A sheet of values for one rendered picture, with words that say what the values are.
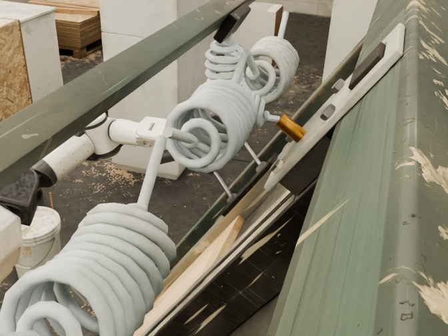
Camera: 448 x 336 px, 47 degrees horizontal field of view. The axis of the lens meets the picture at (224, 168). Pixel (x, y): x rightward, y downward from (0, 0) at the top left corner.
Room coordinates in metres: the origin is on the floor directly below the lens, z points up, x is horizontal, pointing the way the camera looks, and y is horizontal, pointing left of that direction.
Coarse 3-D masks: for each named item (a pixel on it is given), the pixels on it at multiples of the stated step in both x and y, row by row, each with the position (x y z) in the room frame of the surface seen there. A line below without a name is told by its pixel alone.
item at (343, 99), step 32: (224, 32) 0.47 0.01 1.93; (224, 64) 0.49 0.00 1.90; (384, 64) 0.42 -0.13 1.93; (256, 96) 0.50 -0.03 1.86; (352, 96) 0.43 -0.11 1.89; (288, 128) 0.49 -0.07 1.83; (320, 128) 0.44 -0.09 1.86; (288, 160) 0.45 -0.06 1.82; (320, 160) 0.46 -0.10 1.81; (288, 192) 0.51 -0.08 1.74; (256, 224) 0.52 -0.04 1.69; (288, 224) 0.46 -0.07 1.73; (224, 256) 0.53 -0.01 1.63; (256, 256) 0.47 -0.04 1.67; (288, 256) 0.46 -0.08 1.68; (192, 288) 0.54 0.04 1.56; (224, 288) 0.48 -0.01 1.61; (256, 288) 0.47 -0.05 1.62; (160, 320) 0.55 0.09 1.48; (192, 320) 0.49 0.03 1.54; (224, 320) 0.48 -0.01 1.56
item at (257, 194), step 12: (264, 180) 0.98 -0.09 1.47; (252, 192) 0.98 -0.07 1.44; (264, 192) 0.97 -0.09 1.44; (240, 204) 0.99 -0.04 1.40; (252, 204) 0.98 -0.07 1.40; (228, 216) 1.00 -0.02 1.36; (216, 228) 1.01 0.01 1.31; (204, 240) 1.02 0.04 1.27; (192, 252) 1.03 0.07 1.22; (180, 264) 1.04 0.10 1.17; (168, 276) 1.05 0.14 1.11; (156, 300) 1.06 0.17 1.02
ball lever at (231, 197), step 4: (212, 172) 1.08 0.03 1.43; (216, 172) 1.08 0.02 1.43; (216, 176) 1.07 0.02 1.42; (220, 180) 1.06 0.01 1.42; (224, 184) 1.05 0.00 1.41; (224, 188) 1.04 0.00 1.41; (228, 192) 1.03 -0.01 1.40; (228, 196) 1.03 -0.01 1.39; (232, 196) 1.02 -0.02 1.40; (228, 200) 1.02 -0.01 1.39; (232, 200) 1.01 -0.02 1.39; (228, 204) 1.02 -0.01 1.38
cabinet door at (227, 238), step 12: (240, 216) 0.99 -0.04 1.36; (228, 228) 0.97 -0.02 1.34; (240, 228) 0.95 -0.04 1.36; (216, 240) 0.98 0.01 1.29; (228, 240) 0.90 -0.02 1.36; (204, 252) 1.00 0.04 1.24; (216, 252) 0.87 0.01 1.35; (192, 264) 1.01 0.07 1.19; (204, 264) 0.90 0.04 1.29; (180, 276) 1.02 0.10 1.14; (192, 276) 0.91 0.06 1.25; (168, 288) 1.04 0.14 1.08; (180, 288) 0.92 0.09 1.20; (168, 300) 0.93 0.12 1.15; (156, 312) 0.94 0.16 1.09; (144, 324) 0.95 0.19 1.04
